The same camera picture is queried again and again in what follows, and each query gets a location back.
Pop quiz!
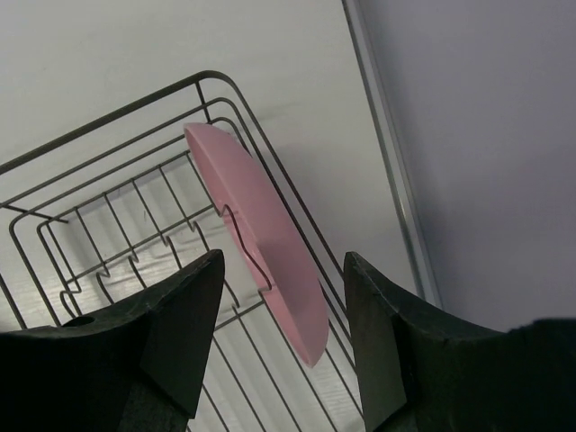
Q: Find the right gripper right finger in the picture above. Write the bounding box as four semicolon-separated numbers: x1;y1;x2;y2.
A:
344;252;575;431

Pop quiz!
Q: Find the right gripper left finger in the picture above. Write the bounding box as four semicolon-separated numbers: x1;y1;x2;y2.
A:
1;249;225;431

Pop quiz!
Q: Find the wire dish rack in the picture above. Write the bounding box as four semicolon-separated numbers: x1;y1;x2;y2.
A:
1;70;365;431

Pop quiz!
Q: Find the pink plate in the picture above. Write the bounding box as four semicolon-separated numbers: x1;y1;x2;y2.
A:
184;122;329;367

